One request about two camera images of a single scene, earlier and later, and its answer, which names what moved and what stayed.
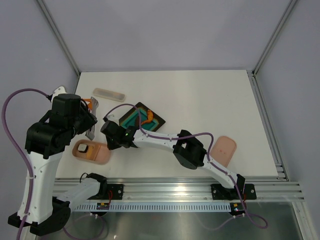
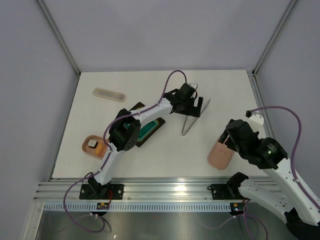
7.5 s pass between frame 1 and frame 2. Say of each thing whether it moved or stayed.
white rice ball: moved
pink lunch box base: moved
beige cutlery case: stayed
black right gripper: moved
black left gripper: moved
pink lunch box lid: stayed
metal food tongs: moved
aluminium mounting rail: stayed
